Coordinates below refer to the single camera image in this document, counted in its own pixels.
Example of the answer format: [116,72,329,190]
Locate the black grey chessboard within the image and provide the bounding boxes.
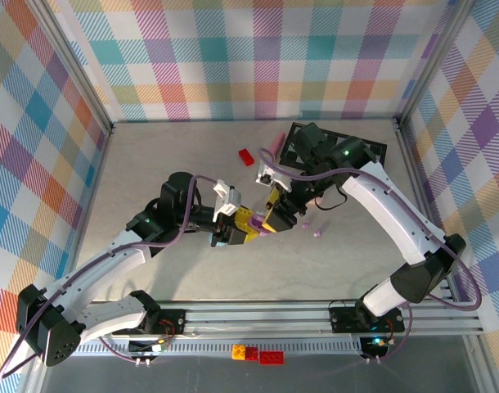
[276,122,388,171]

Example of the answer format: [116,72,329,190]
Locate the pink toy microphone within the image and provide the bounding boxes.
[267,132,286,159]

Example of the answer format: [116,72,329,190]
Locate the long red toy brick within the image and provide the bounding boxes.
[258,350,285,365]

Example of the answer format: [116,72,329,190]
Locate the black controller board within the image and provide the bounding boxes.
[358,336,389,358]
[128,339,169,356]

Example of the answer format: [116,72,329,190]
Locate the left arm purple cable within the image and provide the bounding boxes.
[0,174,224,378]

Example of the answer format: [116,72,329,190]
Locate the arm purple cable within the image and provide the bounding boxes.
[0,174,224,378]
[257,147,483,365]

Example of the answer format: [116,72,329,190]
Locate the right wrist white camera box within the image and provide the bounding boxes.
[255,160,291,193]

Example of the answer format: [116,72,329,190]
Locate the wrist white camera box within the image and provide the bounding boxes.
[212,178,242,216]
[255,160,291,193]

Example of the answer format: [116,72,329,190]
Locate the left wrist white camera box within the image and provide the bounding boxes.
[212,178,242,216]

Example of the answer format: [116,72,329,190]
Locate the aluminium side rail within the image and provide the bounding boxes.
[63,120,118,306]
[390,116,457,304]

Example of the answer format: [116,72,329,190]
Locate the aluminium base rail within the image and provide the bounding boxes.
[32,300,486,341]

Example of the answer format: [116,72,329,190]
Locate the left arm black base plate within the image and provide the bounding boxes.
[111,309,187,336]

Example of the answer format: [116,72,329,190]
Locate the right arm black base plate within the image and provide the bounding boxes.
[329,305,406,333]

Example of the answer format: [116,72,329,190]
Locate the slotted grey cable duct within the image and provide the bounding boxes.
[51,341,367,357]

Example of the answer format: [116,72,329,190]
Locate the aluminium frame post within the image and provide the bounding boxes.
[394,0,478,128]
[26,0,115,136]

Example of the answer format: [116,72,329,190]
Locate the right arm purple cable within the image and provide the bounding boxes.
[257,147,483,365]

